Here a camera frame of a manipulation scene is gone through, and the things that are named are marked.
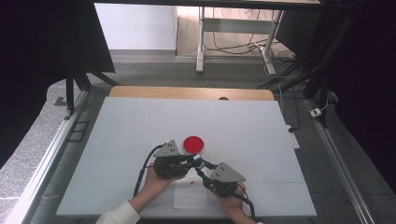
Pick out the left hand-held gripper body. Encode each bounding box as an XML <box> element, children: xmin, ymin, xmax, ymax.
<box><xmin>152</xmin><ymin>139</ymin><xmax>191</xmax><ymax>180</ymax></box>

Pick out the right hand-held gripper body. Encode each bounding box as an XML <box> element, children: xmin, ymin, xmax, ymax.
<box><xmin>203</xmin><ymin>161</ymin><xmax>248</xmax><ymax>198</ymax></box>

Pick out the round red ink pad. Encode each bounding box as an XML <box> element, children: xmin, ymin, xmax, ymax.
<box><xmin>182</xmin><ymin>135</ymin><xmax>205</xmax><ymax>155</ymax></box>

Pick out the white paper sheet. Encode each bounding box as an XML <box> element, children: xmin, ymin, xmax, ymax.
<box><xmin>172</xmin><ymin>173</ymin><xmax>209</xmax><ymax>210</ymax></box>

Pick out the person's right hand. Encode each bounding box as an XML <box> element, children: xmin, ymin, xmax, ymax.
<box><xmin>215</xmin><ymin>181</ymin><xmax>249</xmax><ymax>217</ymax></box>

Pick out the person's left hand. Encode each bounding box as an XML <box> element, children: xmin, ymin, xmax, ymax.
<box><xmin>143</xmin><ymin>168</ymin><xmax>187</xmax><ymax>202</ymax></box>

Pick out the large white board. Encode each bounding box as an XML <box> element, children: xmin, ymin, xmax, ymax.
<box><xmin>55</xmin><ymin>96</ymin><xmax>318</xmax><ymax>218</ymax></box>

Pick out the wooden table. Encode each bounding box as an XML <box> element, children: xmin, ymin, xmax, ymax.
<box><xmin>108</xmin><ymin>85</ymin><xmax>276</xmax><ymax>102</ymax></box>

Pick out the black curtain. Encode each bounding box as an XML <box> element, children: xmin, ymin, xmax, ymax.
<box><xmin>275</xmin><ymin>0</ymin><xmax>396</xmax><ymax>195</ymax></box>
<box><xmin>0</xmin><ymin>0</ymin><xmax>117</xmax><ymax>167</ymax></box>

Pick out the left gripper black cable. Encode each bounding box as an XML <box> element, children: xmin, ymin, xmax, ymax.
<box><xmin>133</xmin><ymin>143</ymin><xmax>166</xmax><ymax>198</ymax></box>

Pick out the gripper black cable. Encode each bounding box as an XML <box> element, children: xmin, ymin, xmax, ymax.
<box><xmin>233</xmin><ymin>182</ymin><xmax>258</xmax><ymax>221</ymax></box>
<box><xmin>133</xmin><ymin>143</ymin><xmax>166</xmax><ymax>198</ymax></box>

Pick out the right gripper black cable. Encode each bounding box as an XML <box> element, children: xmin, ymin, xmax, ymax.
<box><xmin>233</xmin><ymin>182</ymin><xmax>258</xmax><ymax>221</ymax></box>

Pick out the black floor bracket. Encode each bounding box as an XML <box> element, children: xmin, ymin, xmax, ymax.
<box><xmin>66</xmin><ymin>119</ymin><xmax>91</xmax><ymax>144</ymax></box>

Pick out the aluminium floor rail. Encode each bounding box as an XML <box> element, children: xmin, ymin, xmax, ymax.
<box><xmin>4</xmin><ymin>90</ymin><xmax>92</xmax><ymax>224</ymax></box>
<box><xmin>303</xmin><ymin>98</ymin><xmax>377</xmax><ymax>224</ymax></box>

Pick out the black metal frame strut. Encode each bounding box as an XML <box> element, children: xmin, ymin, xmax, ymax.
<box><xmin>54</xmin><ymin>29</ymin><xmax>120</xmax><ymax>121</ymax></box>

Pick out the bundle of black floor cables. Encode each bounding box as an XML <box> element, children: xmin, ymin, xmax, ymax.
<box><xmin>204</xmin><ymin>7</ymin><xmax>302</xmax><ymax>91</ymax></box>

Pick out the white metal desk frame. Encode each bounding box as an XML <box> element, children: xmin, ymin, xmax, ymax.
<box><xmin>194</xmin><ymin>6</ymin><xmax>285</xmax><ymax>77</ymax></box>

